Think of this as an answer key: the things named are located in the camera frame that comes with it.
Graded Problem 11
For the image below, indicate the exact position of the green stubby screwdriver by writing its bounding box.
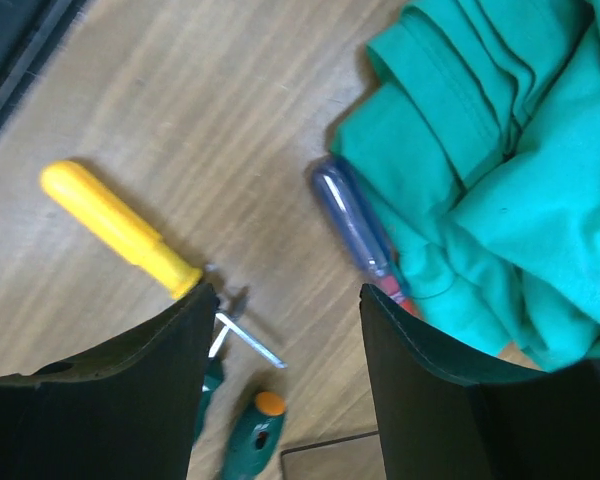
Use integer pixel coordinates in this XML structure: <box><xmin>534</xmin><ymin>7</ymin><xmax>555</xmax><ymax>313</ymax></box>
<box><xmin>194</xmin><ymin>358</ymin><xmax>287</xmax><ymax>480</ymax></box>

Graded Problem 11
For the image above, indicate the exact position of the green cloth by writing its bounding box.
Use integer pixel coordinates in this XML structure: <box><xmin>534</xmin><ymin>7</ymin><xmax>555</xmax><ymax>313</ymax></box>
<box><xmin>332</xmin><ymin>1</ymin><xmax>600</xmax><ymax>370</ymax></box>

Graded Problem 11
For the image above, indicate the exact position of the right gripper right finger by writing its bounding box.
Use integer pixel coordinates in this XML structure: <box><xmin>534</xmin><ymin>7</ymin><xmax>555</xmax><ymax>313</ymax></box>
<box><xmin>360</xmin><ymin>284</ymin><xmax>600</xmax><ymax>479</ymax></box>

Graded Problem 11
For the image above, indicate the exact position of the yellow screwdriver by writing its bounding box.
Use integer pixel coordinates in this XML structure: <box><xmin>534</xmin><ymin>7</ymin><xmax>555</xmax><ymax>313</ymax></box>
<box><xmin>39</xmin><ymin>159</ymin><xmax>289</xmax><ymax>371</ymax></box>

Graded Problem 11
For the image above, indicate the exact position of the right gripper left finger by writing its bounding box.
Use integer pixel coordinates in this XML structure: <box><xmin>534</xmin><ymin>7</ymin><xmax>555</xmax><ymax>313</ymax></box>
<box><xmin>0</xmin><ymin>283</ymin><xmax>219</xmax><ymax>479</ymax></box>

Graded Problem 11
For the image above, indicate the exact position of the clear drawer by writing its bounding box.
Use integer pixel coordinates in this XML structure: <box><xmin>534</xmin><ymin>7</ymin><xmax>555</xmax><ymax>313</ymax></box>
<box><xmin>280</xmin><ymin>431</ymin><xmax>386</xmax><ymax>480</ymax></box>

